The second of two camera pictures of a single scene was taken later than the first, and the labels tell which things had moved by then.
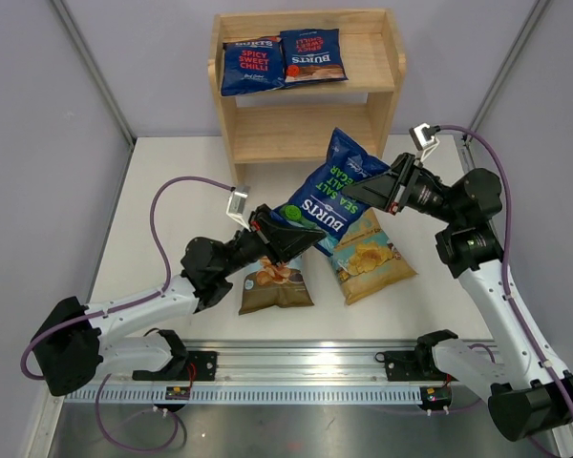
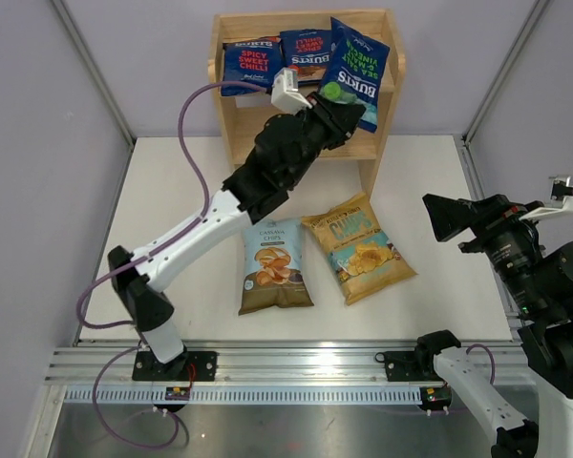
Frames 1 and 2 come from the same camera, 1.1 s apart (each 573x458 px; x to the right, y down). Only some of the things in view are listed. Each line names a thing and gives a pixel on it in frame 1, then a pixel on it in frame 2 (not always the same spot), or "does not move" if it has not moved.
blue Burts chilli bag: (312, 55) does not move
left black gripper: (279, 239) -> (338, 119)
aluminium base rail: (281, 371) does not move
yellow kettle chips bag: (365, 260) does not move
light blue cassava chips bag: (273, 285) does not move
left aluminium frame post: (95, 72) does not move
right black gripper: (392, 189) -> (491, 216)
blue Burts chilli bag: (252, 65) does not move
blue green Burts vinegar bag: (320, 202) -> (355, 72)
